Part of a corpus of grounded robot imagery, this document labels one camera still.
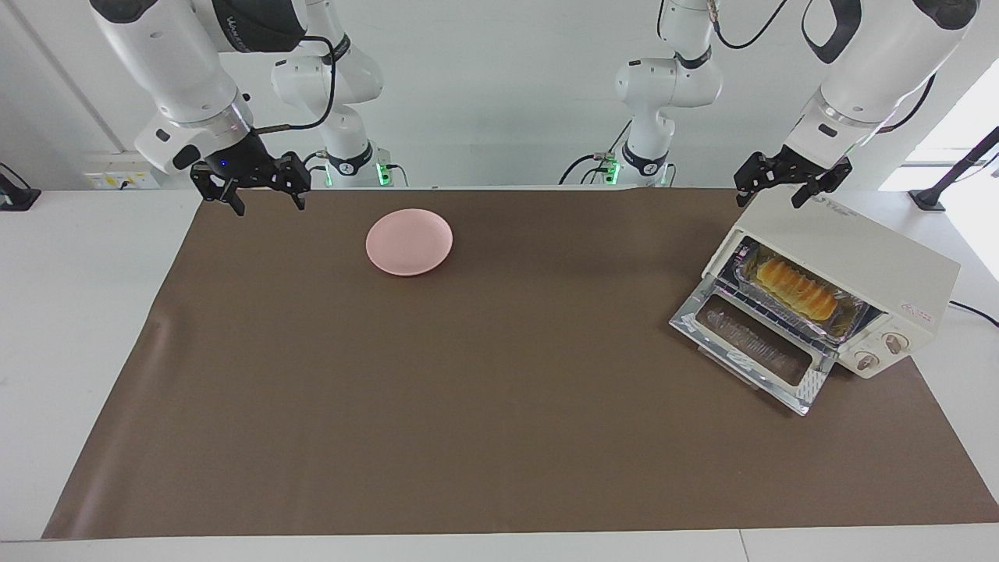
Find cream toaster oven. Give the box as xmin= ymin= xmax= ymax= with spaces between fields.
xmin=701 ymin=186 xmax=962 ymax=381

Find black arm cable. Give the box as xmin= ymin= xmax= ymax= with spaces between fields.
xmin=706 ymin=0 xmax=937 ymax=133
xmin=254 ymin=35 xmax=339 ymax=135

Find oven wire rack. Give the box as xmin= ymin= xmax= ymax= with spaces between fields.
xmin=716 ymin=265 xmax=789 ymax=325

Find black left base cables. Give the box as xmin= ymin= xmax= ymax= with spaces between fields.
xmin=557 ymin=120 xmax=634 ymax=187

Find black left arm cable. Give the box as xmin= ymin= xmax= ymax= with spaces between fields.
xmin=706 ymin=0 xmax=937 ymax=133

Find white wall socket box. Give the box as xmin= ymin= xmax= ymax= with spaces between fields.
xmin=84 ymin=151 xmax=165 ymax=191

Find aluminium foil tray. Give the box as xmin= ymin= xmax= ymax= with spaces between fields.
xmin=735 ymin=242 xmax=872 ymax=341

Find black clamp stand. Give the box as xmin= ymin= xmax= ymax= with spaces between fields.
xmin=908 ymin=126 xmax=999 ymax=212
xmin=0 ymin=162 xmax=41 ymax=212

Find brown table mat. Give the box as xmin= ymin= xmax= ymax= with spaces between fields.
xmin=41 ymin=187 xmax=999 ymax=540

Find golden ridged bread loaf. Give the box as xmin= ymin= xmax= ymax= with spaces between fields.
xmin=755 ymin=258 xmax=841 ymax=322

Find pink round plate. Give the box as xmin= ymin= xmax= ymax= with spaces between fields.
xmin=365 ymin=208 xmax=453 ymax=276

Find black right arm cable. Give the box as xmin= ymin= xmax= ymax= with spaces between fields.
xmin=254 ymin=35 xmax=339 ymax=135

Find black oven power cord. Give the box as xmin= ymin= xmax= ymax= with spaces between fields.
xmin=947 ymin=300 xmax=999 ymax=329

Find glass oven door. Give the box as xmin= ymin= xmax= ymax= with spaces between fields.
xmin=669 ymin=277 xmax=841 ymax=417

